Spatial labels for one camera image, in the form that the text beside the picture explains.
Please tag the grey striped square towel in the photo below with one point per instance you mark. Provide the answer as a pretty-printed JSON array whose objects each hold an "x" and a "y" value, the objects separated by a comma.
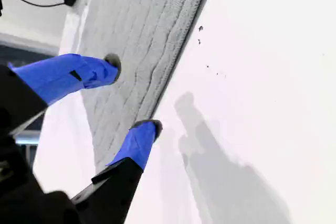
[{"x": 147, "y": 37}]

